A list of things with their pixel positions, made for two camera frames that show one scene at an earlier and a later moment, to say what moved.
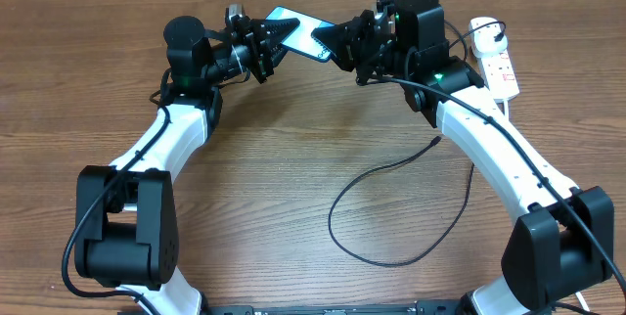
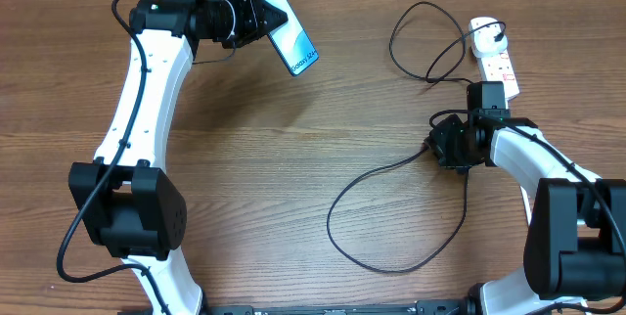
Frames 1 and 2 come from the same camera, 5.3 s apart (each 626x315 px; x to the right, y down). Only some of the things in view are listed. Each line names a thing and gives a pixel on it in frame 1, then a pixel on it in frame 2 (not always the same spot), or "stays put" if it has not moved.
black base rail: x=422 y=307 stays put
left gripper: x=260 y=43 to x=254 y=7
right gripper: x=349 y=41 to x=438 y=145
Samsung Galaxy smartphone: x=301 y=39 to x=290 y=39
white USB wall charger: x=482 y=39 stays put
